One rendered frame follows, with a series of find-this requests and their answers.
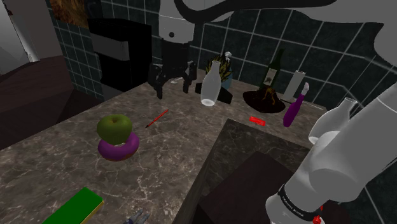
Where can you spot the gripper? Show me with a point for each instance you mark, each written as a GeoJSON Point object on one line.
{"type": "Point", "coordinates": [174, 59]}

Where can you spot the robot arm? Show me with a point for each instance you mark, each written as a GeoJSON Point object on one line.
{"type": "Point", "coordinates": [347, 155]}

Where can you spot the white glass bottle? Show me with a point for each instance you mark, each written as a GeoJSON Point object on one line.
{"type": "Point", "coordinates": [211, 86]}

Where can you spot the red pen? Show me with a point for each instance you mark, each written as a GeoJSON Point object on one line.
{"type": "Point", "coordinates": [156, 118]}

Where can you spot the yellow plant in blue pot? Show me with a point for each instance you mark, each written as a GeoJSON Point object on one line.
{"type": "Point", "coordinates": [225, 73]}

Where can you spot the black angular stand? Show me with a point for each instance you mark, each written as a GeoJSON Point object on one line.
{"type": "Point", "coordinates": [225, 95]}

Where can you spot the black kitchen appliance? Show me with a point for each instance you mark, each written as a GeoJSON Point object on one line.
{"type": "Point", "coordinates": [121, 52]}

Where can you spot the green apple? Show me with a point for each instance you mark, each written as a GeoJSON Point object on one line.
{"type": "Point", "coordinates": [114, 128]}

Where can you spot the purple donut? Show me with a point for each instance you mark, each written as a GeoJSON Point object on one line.
{"type": "Point", "coordinates": [116, 152]}

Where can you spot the dark pointed hat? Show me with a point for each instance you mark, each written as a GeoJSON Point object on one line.
{"type": "Point", "coordinates": [263, 102]}

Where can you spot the small red flat box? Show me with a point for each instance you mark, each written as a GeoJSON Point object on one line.
{"type": "Point", "coordinates": [257, 121]}

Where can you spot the dark green wine bottle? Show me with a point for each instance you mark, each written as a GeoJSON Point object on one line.
{"type": "Point", "coordinates": [272, 73]}

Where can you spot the white upright cylinder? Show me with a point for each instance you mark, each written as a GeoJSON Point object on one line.
{"type": "Point", "coordinates": [294, 85]}

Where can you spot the purple bottle with white cap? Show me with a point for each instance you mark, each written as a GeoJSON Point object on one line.
{"type": "Point", "coordinates": [293, 110]}

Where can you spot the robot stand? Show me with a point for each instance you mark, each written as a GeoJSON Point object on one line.
{"type": "Point", "coordinates": [248, 189]}

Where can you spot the small grey figure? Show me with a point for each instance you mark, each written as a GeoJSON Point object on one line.
{"type": "Point", "coordinates": [138, 217]}

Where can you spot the white round flask vase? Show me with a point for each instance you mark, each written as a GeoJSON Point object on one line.
{"type": "Point", "coordinates": [328, 121]}

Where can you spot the green book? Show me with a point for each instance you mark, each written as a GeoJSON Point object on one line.
{"type": "Point", "coordinates": [74, 208]}

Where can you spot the brown wall picture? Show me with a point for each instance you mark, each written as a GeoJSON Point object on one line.
{"type": "Point", "coordinates": [69, 12]}

